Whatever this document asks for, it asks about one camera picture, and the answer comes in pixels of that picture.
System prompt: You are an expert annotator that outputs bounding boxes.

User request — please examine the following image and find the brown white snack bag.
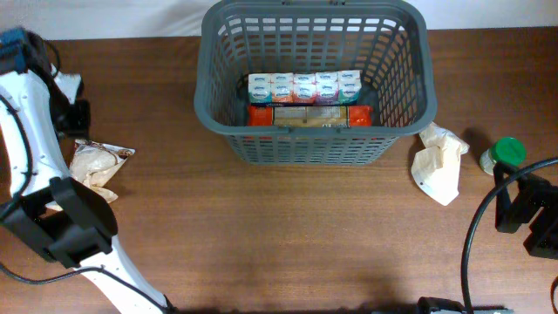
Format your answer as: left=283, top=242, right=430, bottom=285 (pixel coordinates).
left=62, top=139, right=135, bottom=203

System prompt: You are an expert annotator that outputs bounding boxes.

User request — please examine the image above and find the orange spaghetti packet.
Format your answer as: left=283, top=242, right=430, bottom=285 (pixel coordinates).
left=248, top=106, right=373, bottom=128

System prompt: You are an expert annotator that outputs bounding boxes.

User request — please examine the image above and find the multicolour tissue pocket pack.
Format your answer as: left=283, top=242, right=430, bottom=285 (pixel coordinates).
left=248, top=70, right=362, bottom=106

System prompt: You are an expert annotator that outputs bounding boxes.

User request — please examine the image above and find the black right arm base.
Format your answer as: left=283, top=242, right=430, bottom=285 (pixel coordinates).
left=371, top=297, right=514, bottom=314

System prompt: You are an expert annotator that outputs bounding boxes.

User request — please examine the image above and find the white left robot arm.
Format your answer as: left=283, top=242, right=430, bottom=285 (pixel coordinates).
left=1, top=27, right=176, bottom=313

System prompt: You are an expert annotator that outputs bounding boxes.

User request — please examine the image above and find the green lidded small jar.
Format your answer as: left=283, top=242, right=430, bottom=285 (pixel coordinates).
left=480, top=137, right=527, bottom=175

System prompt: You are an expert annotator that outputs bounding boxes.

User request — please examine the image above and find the crumpled cream plastic bag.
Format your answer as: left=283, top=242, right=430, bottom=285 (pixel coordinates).
left=411, top=122, right=469, bottom=206

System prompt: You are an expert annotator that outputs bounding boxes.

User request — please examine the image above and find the grey plastic mesh basket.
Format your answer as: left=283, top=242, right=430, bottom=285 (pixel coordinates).
left=194, top=1, right=437, bottom=165

